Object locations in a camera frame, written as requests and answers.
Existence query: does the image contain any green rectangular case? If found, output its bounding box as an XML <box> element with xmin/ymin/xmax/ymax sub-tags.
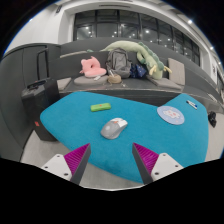
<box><xmin>90</xmin><ymin>102</ymin><xmax>112</xmax><ymax>113</ymax></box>

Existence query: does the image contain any green dragon plush toy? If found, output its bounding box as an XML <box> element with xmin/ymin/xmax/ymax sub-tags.
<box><xmin>100</xmin><ymin>40</ymin><xmax>174</xmax><ymax>80</ymax></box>

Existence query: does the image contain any grey backpack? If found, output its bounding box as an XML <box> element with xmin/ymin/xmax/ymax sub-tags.
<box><xmin>105</xmin><ymin>48</ymin><xmax>133</xmax><ymax>79</ymax></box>

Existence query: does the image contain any flat grey seat cushion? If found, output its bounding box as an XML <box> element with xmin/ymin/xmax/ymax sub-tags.
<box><xmin>146</xmin><ymin>75</ymin><xmax>184</xmax><ymax>91</ymax></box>

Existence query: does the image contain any white marker with blue cap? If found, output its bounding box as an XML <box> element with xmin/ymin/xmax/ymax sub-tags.
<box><xmin>185</xmin><ymin>99</ymin><xmax>199</xmax><ymax>110</ymax></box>

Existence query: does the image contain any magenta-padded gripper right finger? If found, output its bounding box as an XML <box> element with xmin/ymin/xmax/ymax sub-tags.
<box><xmin>132</xmin><ymin>142</ymin><xmax>184</xmax><ymax>185</ymax></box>

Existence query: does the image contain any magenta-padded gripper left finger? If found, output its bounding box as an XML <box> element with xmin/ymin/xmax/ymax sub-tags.
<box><xmin>41</xmin><ymin>143</ymin><xmax>92</xmax><ymax>185</ymax></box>

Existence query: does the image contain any pink plush cushion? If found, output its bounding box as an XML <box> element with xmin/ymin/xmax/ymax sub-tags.
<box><xmin>79</xmin><ymin>55</ymin><xmax>108</xmax><ymax>78</ymax></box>

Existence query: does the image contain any black bag on floor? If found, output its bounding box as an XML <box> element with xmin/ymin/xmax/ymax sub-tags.
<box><xmin>207</xmin><ymin>110</ymin><xmax>218</xmax><ymax>128</ymax></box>

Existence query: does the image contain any round light blue mouse pad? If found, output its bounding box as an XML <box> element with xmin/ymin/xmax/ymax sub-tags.
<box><xmin>156</xmin><ymin>105</ymin><xmax>186</xmax><ymax>126</ymax></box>

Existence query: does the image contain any black suitcase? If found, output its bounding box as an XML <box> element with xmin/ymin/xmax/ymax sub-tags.
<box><xmin>21</xmin><ymin>49</ymin><xmax>62</xmax><ymax>142</ymax></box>

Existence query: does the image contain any upright square grey cushion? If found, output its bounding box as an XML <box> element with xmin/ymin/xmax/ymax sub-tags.
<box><xmin>167</xmin><ymin>57</ymin><xmax>186</xmax><ymax>86</ymax></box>

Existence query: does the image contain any round grey seat cushion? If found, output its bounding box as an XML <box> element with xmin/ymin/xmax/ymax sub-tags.
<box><xmin>73</xmin><ymin>74</ymin><xmax>109</xmax><ymax>86</ymax></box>

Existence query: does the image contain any dark grey bench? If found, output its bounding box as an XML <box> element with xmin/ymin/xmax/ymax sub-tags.
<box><xmin>49</xmin><ymin>36</ymin><xmax>224</xmax><ymax>108</ymax></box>

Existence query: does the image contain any grey computer mouse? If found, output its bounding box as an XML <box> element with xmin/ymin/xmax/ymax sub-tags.
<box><xmin>100</xmin><ymin>117</ymin><xmax>129</xmax><ymax>140</ymax></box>

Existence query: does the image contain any navy blue patterned bag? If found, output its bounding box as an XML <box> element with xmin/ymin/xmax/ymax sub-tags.
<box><xmin>129</xmin><ymin>63</ymin><xmax>148</xmax><ymax>80</ymax></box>

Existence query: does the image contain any small square grey cushion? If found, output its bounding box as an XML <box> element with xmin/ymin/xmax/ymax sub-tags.
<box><xmin>56</xmin><ymin>77</ymin><xmax>73</xmax><ymax>91</ymax></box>

